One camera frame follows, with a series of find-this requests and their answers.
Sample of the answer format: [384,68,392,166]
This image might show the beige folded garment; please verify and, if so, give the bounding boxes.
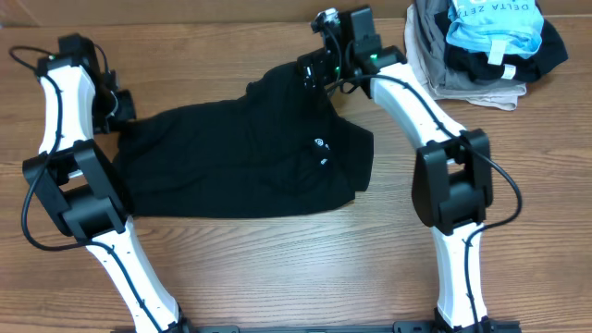
[403,5,527,112]

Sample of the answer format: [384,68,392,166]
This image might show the black folded garment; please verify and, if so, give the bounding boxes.
[434,7,568,82]

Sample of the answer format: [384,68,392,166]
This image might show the grey folded garment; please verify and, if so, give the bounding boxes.
[404,0,526,99]

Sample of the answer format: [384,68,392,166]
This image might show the light blue folded shirt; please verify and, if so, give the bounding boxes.
[446,0,544,59]

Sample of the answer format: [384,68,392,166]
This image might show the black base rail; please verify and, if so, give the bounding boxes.
[110,319,523,333]

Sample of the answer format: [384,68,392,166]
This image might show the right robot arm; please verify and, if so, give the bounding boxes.
[299,6,497,332]

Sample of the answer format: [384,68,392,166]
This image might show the black t-shirt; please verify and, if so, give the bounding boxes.
[114,63,374,218]

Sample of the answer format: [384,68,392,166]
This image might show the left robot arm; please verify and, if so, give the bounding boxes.
[21,54,193,332]

